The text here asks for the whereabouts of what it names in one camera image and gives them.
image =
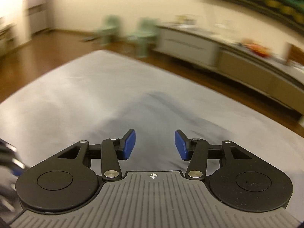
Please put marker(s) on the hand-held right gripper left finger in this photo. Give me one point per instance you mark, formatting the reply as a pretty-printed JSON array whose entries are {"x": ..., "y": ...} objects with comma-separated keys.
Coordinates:
[{"x": 129, "y": 144}]

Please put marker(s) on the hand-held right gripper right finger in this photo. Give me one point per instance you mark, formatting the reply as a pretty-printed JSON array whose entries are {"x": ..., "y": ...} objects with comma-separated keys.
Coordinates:
[{"x": 181, "y": 144}]

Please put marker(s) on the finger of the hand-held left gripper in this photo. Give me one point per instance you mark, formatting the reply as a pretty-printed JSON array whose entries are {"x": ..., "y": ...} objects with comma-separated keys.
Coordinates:
[{"x": 16, "y": 168}]

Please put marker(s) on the gray pants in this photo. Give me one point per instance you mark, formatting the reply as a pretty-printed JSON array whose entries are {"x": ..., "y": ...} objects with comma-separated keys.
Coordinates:
[{"x": 156, "y": 114}]

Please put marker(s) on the gray low cabinet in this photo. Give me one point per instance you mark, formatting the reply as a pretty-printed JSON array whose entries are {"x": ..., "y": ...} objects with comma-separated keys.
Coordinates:
[{"x": 190, "y": 45}]

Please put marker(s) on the green plastic chair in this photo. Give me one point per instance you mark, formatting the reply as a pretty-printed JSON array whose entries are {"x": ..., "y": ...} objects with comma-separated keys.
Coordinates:
[
  {"x": 109, "y": 28},
  {"x": 144, "y": 35}
]

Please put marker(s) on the red fruit plate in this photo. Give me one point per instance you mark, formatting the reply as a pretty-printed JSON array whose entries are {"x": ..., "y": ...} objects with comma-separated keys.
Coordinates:
[{"x": 257, "y": 48}]

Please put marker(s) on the wooden chess board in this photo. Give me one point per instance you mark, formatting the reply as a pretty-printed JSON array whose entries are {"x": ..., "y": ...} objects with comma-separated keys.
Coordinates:
[{"x": 296, "y": 53}]

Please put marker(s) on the white shelf unit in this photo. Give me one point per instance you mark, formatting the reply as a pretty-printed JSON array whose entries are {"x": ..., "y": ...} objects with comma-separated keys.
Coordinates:
[{"x": 11, "y": 16}]

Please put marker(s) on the white wardrobe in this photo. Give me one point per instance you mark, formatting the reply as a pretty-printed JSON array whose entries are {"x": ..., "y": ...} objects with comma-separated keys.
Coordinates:
[{"x": 36, "y": 7}]

